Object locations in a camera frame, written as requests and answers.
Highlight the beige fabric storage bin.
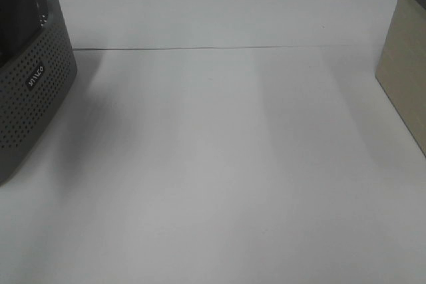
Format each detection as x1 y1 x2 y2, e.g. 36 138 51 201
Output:
375 0 425 153

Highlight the dark navy towel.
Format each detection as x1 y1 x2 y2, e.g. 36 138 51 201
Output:
1 0 41 65

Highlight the grey perforated plastic basket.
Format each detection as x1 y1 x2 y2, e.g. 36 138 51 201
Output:
1 0 77 182

